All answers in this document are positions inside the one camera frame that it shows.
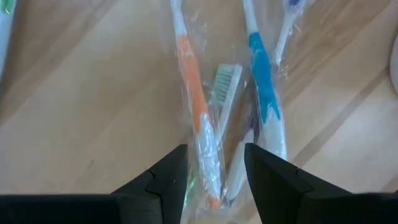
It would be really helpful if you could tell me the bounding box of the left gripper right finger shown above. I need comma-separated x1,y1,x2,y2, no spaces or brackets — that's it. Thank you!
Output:
244,142,398,224

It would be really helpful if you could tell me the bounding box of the orange handled toothbrush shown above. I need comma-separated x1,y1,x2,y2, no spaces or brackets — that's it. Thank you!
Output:
169,0,224,210

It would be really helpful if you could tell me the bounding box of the blue handled wrapped toothbrush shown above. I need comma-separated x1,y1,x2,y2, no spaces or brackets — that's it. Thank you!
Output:
241,0,289,160

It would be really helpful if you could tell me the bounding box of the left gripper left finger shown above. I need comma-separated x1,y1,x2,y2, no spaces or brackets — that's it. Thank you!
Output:
0,144,189,224

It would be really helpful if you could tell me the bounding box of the purple handled wrapped toothbrush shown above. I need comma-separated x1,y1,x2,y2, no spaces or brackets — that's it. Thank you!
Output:
224,0,308,205

